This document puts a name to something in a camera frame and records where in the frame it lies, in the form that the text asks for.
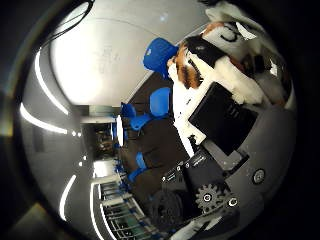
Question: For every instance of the calico cat plush toy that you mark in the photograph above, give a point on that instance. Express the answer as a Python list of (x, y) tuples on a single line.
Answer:
[(193, 71)]

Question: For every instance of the blue office chair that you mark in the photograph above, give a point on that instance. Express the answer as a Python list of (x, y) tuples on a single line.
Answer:
[(160, 101), (140, 164), (128, 110), (160, 56)]

